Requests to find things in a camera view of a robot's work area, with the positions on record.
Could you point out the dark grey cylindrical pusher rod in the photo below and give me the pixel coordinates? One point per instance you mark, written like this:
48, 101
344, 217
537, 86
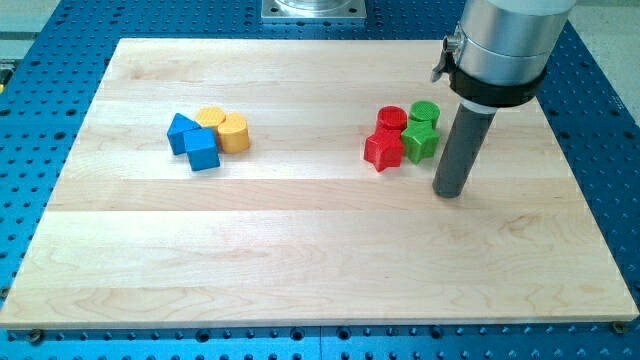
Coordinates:
466, 136

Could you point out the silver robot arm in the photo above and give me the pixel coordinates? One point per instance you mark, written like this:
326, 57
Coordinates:
496, 58

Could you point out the green cylinder block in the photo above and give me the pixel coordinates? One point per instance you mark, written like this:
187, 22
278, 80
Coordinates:
425, 111

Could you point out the green star block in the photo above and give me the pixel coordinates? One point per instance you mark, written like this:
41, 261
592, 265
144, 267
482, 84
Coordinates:
420, 140

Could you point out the red cylinder block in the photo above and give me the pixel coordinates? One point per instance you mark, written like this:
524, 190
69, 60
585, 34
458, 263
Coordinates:
391, 118

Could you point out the red star block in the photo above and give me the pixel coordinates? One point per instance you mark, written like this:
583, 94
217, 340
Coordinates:
384, 149

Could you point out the yellow heart block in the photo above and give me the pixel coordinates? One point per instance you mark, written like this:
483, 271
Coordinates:
233, 133

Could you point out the board corner bolt right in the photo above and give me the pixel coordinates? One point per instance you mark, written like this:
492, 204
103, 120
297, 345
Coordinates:
618, 328

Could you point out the board corner bolt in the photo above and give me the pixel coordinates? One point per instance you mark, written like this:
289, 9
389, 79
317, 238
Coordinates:
618, 328
35, 336

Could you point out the yellow hexagon block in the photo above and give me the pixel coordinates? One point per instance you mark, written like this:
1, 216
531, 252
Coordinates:
210, 117

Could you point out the wooden board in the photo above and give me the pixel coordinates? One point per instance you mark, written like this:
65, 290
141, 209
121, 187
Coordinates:
299, 229

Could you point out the blue cube block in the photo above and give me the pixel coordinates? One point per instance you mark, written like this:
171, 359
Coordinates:
201, 149

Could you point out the blue triangle block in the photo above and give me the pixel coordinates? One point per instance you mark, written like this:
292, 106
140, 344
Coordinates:
179, 126

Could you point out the board corner bolt left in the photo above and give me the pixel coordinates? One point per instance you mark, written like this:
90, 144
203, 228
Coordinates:
35, 336

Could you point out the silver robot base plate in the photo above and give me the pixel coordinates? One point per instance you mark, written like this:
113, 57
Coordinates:
289, 10

